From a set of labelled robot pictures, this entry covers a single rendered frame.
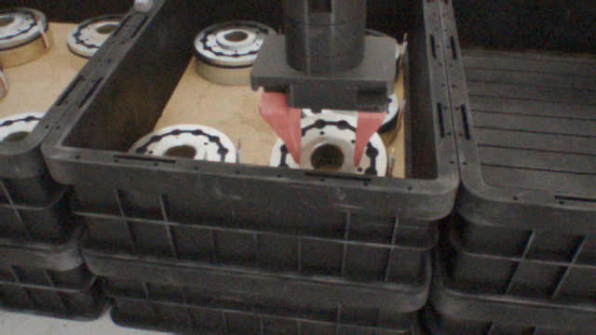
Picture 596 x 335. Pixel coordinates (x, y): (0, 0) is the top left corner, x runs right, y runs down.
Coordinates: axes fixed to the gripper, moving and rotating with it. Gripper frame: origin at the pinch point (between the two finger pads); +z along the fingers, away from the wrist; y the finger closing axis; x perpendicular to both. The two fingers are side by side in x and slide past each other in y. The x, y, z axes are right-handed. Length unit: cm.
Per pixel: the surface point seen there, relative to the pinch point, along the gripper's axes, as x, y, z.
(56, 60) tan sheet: -19.6, 36.2, 3.0
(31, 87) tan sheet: -13.4, 36.2, 3.1
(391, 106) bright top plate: -11.0, -5.3, 2.3
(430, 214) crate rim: 8.6, -8.0, -2.1
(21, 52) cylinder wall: -18.2, 39.5, 1.3
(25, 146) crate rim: 8.1, 21.0, -5.5
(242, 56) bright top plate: -18.6, 11.7, 1.3
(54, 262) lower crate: 8.9, 22.8, 6.7
